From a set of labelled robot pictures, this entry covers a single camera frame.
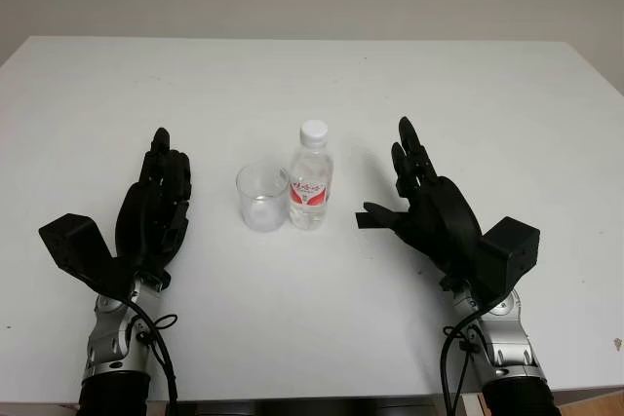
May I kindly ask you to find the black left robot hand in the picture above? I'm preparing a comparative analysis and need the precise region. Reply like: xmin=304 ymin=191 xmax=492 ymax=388
xmin=113 ymin=127 xmax=193 ymax=286

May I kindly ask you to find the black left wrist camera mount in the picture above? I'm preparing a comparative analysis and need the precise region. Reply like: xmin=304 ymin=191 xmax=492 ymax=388
xmin=37 ymin=212 xmax=143 ymax=301

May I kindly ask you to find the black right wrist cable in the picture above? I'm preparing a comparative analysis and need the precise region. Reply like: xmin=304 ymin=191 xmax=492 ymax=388
xmin=439 ymin=307 xmax=485 ymax=416

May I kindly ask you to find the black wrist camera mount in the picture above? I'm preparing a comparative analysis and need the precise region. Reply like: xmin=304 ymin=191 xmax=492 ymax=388
xmin=474 ymin=215 xmax=541 ymax=306
xmin=37 ymin=212 xmax=143 ymax=301

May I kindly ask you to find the clear glass cup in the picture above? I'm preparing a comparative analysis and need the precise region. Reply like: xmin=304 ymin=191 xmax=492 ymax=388
xmin=235 ymin=162 xmax=292 ymax=234

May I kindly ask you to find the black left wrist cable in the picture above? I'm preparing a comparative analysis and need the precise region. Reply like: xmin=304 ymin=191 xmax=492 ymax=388
xmin=127 ymin=294 xmax=179 ymax=416

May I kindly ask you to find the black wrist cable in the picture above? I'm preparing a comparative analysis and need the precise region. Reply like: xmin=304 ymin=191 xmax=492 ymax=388
xmin=127 ymin=294 xmax=179 ymax=416
xmin=439 ymin=307 xmax=485 ymax=416

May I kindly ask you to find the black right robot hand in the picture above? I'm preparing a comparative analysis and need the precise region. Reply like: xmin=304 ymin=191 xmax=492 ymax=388
xmin=362 ymin=116 xmax=485 ymax=286

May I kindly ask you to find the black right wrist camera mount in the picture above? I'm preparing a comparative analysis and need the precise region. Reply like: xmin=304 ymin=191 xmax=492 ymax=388
xmin=474 ymin=215 xmax=541 ymax=306

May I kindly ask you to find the clear plastic water bottle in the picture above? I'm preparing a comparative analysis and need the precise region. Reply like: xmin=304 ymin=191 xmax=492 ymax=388
xmin=288 ymin=119 xmax=336 ymax=233

